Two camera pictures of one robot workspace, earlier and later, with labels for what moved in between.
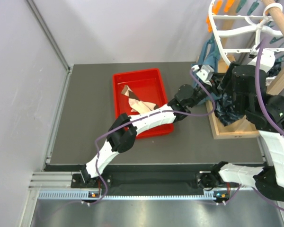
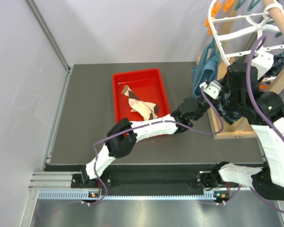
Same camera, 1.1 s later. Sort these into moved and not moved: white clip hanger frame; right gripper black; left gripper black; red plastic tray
Moved: left gripper black; white clip hanger frame
Not moved: right gripper black; red plastic tray
